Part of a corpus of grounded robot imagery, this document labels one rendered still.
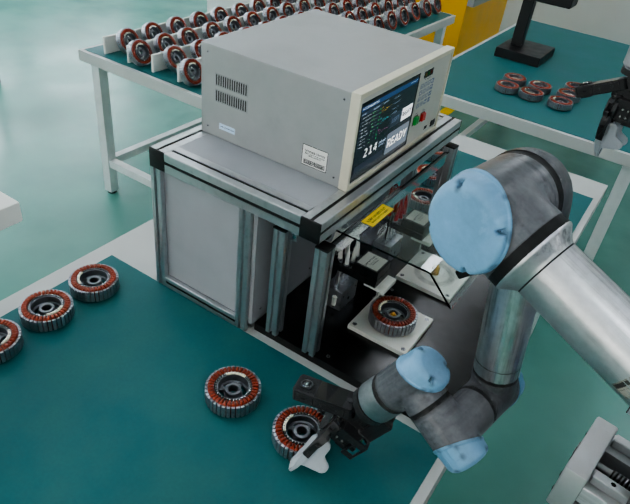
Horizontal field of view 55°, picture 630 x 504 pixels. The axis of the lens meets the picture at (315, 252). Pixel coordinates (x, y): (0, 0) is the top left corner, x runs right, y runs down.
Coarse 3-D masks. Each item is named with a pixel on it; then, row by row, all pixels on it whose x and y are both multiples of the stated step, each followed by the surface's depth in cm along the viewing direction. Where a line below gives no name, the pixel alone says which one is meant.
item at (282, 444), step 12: (288, 408) 117; (300, 408) 117; (312, 408) 117; (276, 420) 115; (288, 420) 115; (300, 420) 117; (312, 420) 116; (276, 432) 112; (276, 444) 112; (288, 444) 110; (300, 444) 111; (288, 456) 110
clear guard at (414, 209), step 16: (400, 192) 134; (368, 208) 127; (400, 208) 128; (416, 208) 129; (352, 224) 121; (384, 224) 122; (400, 224) 123; (416, 224) 124; (368, 240) 117; (384, 240) 118; (400, 240) 118; (416, 240) 119; (400, 256) 114; (416, 256) 114; (432, 256) 115; (432, 272) 111; (448, 272) 114; (448, 288) 113; (464, 288) 116; (448, 304) 112
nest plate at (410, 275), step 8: (408, 264) 160; (400, 272) 157; (408, 272) 158; (416, 272) 158; (424, 272) 158; (400, 280) 156; (408, 280) 155; (416, 280) 155; (424, 280) 156; (432, 280) 156; (416, 288) 154; (424, 288) 153; (432, 288) 153; (440, 296) 151
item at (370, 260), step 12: (372, 252) 139; (336, 264) 138; (360, 264) 135; (372, 264) 135; (384, 264) 136; (336, 276) 141; (348, 276) 146; (360, 276) 136; (372, 276) 134; (384, 276) 137; (372, 288) 136; (384, 288) 135
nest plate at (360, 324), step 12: (372, 300) 147; (360, 312) 143; (348, 324) 139; (360, 324) 139; (420, 324) 142; (372, 336) 136; (384, 336) 137; (396, 336) 137; (408, 336) 138; (420, 336) 139; (396, 348) 134; (408, 348) 135
